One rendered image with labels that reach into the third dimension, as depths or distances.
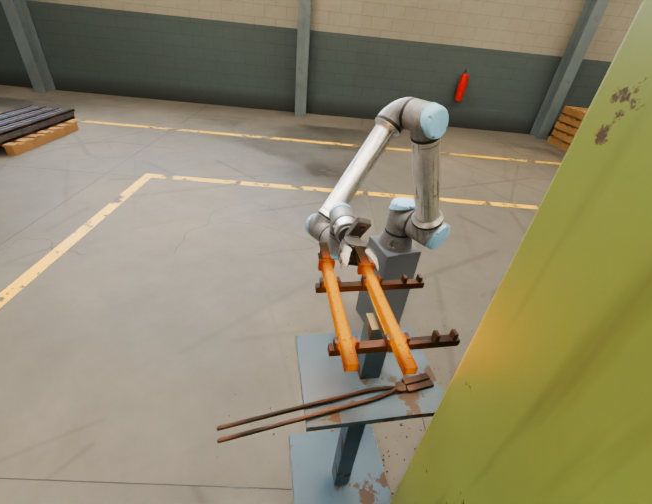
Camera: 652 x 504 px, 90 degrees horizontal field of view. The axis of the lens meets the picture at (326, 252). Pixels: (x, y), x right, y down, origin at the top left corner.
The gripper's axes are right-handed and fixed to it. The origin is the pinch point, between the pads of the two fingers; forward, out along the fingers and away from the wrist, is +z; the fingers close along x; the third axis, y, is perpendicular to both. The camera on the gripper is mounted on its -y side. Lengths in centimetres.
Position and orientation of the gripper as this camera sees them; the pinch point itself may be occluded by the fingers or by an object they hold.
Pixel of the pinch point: (362, 264)
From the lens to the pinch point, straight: 97.5
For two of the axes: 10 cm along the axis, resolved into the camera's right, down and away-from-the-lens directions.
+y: -2.6, 8.0, 5.4
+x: -9.6, -1.4, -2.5
